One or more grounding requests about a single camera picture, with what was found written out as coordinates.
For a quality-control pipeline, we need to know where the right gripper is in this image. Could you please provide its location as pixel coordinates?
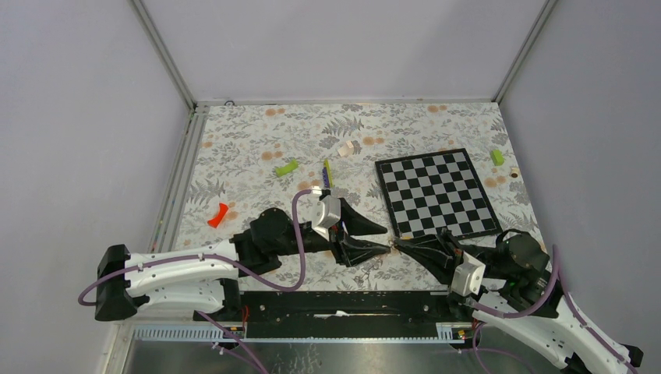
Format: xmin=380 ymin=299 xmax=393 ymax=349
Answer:
xmin=392 ymin=226 xmax=491 ymax=290

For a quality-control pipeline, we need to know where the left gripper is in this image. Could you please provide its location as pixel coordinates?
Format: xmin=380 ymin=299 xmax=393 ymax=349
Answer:
xmin=277 ymin=200 xmax=391 ymax=266

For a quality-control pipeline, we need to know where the large silver keyring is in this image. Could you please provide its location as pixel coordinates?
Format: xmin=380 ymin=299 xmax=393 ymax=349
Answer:
xmin=353 ymin=246 xmax=396 ymax=287

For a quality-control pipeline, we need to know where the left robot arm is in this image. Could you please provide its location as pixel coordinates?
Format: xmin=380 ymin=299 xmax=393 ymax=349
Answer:
xmin=93 ymin=196 xmax=390 ymax=322

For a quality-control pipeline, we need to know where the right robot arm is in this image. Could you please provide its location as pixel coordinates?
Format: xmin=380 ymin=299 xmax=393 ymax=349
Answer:
xmin=394 ymin=229 xmax=644 ymax=373

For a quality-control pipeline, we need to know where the black white chessboard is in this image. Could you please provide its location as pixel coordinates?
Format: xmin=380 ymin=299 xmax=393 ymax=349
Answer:
xmin=375 ymin=148 xmax=503 ymax=239

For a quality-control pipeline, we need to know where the cream toy block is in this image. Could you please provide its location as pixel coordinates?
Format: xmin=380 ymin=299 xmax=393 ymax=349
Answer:
xmin=338 ymin=141 xmax=355 ymax=157

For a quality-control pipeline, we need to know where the green curved block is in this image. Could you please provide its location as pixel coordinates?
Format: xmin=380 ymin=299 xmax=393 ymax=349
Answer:
xmin=274 ymin=159 xmax=299 ymax=178

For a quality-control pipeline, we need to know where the small green block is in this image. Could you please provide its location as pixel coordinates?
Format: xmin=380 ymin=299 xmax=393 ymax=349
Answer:
xmin=490 ymin=149 xmax=504 ymax=166

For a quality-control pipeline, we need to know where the floral table mat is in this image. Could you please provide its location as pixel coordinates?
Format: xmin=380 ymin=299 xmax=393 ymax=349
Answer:
xmin=164 ymin=102 xmax=560 ymax=293

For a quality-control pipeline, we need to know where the red curved block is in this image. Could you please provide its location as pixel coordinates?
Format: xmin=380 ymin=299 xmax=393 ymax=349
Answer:
xmin=207 ymin=203 xmax=229 ymax=228

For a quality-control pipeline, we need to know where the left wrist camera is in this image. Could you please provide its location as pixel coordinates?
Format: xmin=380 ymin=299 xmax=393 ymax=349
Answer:
xmin=311 ymin=189 xmax=341 ymax=241

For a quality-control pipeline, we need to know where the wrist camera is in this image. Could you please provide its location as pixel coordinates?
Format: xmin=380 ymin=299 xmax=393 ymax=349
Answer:
xmin=311 ymin=189 xmax=341 ymax=241
xmin=450 ymin=252 xmax=486 ymax=297

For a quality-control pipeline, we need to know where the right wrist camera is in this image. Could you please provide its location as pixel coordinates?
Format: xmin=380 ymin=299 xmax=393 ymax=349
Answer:
xmin=450 ymin=252 xmax=486 ymax=297

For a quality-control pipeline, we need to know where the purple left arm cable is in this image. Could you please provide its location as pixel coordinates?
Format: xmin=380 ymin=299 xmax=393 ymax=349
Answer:
xmin=77 ymin=189 xmax=316 ymax=374

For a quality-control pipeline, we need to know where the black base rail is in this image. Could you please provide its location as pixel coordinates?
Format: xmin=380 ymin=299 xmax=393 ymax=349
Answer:
xmin=208 ymin=291 xmax=473 ymax=340

